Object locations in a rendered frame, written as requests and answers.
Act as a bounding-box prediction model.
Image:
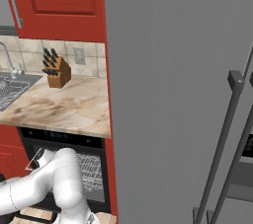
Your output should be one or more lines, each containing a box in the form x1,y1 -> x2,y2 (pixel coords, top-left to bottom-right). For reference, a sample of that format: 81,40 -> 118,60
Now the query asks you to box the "grey fridge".
102,0 -> 253,224

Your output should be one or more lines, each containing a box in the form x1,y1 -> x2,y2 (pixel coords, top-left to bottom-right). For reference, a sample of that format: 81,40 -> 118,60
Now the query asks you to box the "wire rack in sink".
0,79 -> 31,111

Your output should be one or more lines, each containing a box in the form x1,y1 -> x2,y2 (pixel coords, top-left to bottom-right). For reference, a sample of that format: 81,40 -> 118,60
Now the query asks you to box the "grey steel sink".
0,71 -> 44,112

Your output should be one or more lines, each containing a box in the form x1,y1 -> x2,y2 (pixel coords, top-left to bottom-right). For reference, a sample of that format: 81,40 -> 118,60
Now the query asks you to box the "black dishwasher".
17,125 -> 112,215

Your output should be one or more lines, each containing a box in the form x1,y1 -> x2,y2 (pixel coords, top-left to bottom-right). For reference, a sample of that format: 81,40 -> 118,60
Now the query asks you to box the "wooden knife block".
42,47 -> 72,90

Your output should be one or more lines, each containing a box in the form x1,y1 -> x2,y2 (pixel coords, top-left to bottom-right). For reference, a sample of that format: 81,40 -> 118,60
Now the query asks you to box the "white wire dishwasher rack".
76,153 -> 105,193

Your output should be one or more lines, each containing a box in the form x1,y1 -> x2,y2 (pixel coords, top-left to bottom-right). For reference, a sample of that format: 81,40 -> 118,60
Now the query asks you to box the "silver tap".
0,41 -> 26,80

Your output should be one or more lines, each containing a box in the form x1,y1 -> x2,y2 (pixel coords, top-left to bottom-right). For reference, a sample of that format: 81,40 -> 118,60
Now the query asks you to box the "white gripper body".
25,147 -> 55,172

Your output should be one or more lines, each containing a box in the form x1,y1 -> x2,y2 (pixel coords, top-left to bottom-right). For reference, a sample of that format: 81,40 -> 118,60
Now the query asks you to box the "red lower cupboard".
0,123 -> 32,183

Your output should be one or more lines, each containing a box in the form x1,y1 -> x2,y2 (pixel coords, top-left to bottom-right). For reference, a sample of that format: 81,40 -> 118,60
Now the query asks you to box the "grey wall socket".
72,46 -> 87,66

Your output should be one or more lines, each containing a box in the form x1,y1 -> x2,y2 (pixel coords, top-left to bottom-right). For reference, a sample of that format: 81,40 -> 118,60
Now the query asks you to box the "dark grey fridge handle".
192,69 -> 247,224
207,72 -> 253,224

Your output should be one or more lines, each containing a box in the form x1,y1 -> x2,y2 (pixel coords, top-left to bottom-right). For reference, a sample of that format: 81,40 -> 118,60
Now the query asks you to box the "grey cupboard door handle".
5,0 -> 25,30

